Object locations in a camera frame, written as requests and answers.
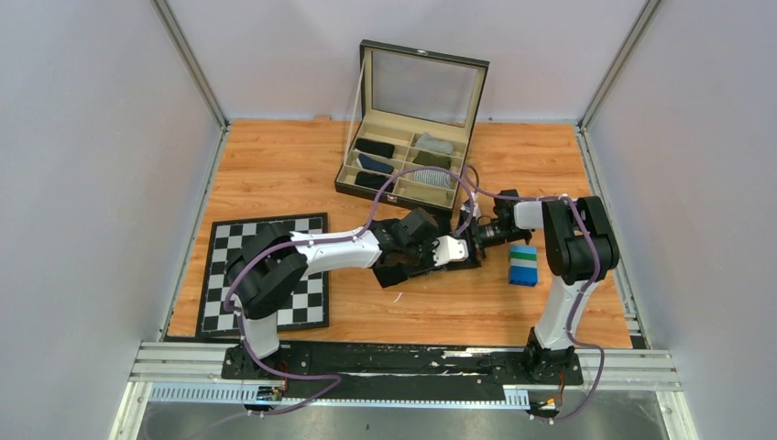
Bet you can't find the black underwear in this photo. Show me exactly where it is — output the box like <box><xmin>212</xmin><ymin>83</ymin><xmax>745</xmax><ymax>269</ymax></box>
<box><xmin>372</xmin><ymin>256</ymin><xmax>481</xmax><ymax>288</ymax></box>

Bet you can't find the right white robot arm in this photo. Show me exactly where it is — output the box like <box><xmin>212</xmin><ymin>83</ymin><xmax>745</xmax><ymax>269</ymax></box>
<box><xmin>459</xmin><ymin>189</ymin><xmax>620</xmax><ymax>383</ymax></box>

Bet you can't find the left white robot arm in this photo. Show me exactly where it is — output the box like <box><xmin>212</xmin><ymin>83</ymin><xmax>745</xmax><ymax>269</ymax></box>
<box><xmin>224</xmin><ymin>208</ymin><xmax>442</xmax><ymax>379</ymax></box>

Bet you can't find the blue green brick stack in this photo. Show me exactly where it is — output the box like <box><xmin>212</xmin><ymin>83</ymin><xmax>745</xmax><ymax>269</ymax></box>
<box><xmin>508</xmin><ymin>245</ymin><xmax>539</xmax><ymax>287</ymax></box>

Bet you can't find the striped rolled cloth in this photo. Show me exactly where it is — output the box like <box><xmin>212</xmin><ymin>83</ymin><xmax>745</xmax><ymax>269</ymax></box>
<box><xmin>412</xmin><ymin>168</ymin><xmax>452</xmax><ymax>189</ymax></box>

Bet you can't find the black rolled cloth bottom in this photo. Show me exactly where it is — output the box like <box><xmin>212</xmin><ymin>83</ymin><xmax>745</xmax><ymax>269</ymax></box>
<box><xmin>355</xmin><ymin>171</ymin><xmax>395</xmax><ymax>193</ymax></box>

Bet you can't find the black rolled cloth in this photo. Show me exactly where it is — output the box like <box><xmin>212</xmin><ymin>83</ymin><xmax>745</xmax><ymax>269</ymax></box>
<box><xmin>354</xmin><ymin>137</ymin><xmax>395</xmax><ymax>159</ymax></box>
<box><xmin>355</xmin><ymin>171</ymin><xmax>395</xmax><ymax>193</ymax></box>

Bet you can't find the olive green rolled cloth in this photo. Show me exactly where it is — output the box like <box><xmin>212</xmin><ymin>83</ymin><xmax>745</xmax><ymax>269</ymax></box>
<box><xmin>412</xmin><ymin>150</ymin><xmax>452</xmax><ymax>170</ymax></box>

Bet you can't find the navy rolled cloth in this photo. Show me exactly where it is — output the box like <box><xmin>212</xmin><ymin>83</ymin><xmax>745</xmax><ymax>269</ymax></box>
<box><xmin>356</xmin><ymin>153</ymin><xmax>394</xmax><ymax>175</ymax></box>

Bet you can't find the black rolled cloth top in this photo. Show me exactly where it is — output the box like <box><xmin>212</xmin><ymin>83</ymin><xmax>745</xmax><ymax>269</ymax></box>
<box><xmin>354</xmin><ymin>137</ymin><xmax>395</xmax><ymax>159</ymax></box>

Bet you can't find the grey rolled cloth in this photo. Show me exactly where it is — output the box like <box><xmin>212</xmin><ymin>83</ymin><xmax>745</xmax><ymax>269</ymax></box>
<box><xmin>414</xmin><ymin>133</ymin><xmax>454</xmax><ymax>155</ymax></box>

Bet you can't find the black white checkerboard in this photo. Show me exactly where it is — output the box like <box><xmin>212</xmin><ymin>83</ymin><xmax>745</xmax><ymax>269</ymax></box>
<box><xmin>195</xmin><ymin>212</ymin><xmax>332</xmax><ymax>339</ymax></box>

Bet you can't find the black compartment storage box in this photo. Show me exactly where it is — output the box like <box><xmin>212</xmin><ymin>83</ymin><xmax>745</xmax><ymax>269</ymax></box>
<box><xmin>334</xmin><ymin>39</ymin><xmax>490</xmax><ymax>218</ymax></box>

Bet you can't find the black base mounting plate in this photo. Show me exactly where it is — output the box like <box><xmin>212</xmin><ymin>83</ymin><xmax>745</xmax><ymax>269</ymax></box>
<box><xmin>221</xmin><ymin>341</ymin><xmax>585</xmax><ymax>403</ymax></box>

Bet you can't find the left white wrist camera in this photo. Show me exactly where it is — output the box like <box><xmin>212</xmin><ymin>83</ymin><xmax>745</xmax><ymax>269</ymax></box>
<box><xmin>432</xmin><ymin>236</ymin><xmax>469</xmax><ymax>267</ymax></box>

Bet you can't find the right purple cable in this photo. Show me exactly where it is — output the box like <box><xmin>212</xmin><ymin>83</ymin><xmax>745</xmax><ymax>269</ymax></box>
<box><xmin>461</xmin><ymin>163</ymin><xmax>608</xmax><ymax>424</ymax></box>

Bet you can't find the purple cable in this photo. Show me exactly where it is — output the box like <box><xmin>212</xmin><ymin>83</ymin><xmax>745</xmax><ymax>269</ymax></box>
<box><xmin>461</xmin><ymin>163</ymin><xmax>608</xmax><ymax>424</ymax></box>
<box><xmin>143</xmin><ymin>166</ymin><xmax>476</xmax><ymax>438</ymax></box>

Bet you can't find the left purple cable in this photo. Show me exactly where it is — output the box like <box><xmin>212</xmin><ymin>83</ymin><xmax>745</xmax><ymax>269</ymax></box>
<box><xmin>143</xmin><ymin>166</ymin><xmax>476</xmax><ymax>438</ymax></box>

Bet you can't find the aluminium frame rail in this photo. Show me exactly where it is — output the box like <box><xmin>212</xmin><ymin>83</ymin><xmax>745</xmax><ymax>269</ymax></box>
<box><xmin>110</xmin><ymin>340</ymin><xmax>697</xmax><ymax>439</ymax></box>

